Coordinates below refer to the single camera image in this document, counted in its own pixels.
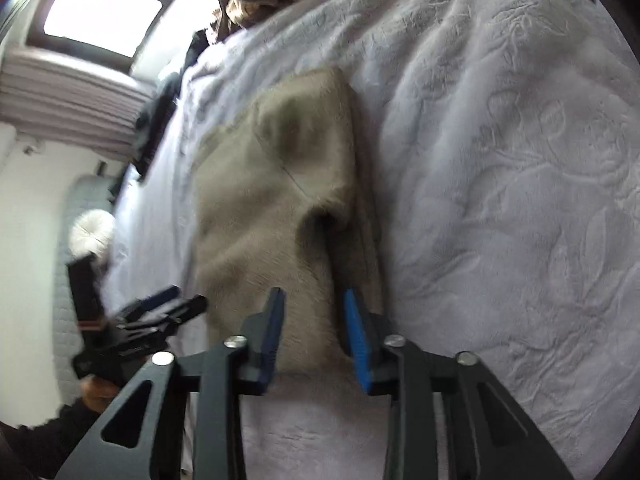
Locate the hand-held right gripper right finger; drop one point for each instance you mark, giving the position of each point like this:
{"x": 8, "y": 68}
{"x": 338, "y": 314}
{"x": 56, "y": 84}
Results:
{"x": 357, "y": 345}

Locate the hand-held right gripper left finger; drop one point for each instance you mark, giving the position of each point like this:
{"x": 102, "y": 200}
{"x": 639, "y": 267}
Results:
{"x": 272, "y": 340}

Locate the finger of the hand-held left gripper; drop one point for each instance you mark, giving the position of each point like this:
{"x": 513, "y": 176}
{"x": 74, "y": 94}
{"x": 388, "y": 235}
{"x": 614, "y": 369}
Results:
{"x": 160, "y": 295}
{"x": 190, "y": 305}

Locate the olive knit sweater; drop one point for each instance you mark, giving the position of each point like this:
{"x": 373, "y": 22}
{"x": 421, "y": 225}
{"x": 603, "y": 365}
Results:
{"x": 260, "y": 240}

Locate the person's left forearm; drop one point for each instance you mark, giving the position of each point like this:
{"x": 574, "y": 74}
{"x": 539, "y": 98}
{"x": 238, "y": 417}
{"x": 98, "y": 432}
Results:
{"x": 45, "y": 440}

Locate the person's left hand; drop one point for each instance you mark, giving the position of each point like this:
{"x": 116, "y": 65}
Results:
{"x": 97, "y": 392}

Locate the white fluffy round cushion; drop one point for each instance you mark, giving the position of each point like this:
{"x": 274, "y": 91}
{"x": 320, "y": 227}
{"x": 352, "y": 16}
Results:
{"x": 92, "y": 232}

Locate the grey curtain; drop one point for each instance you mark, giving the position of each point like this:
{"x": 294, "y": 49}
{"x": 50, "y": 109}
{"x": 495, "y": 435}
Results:
{"x": 65, "y": 100}

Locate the white embossed blanket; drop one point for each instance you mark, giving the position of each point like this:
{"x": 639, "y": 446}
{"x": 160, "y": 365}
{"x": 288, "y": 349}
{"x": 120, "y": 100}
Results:
{"x": 500, "y": 160}

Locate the large dark framed window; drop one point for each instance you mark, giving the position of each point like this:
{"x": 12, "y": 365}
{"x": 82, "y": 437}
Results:
{"x": 100, "y": 10}

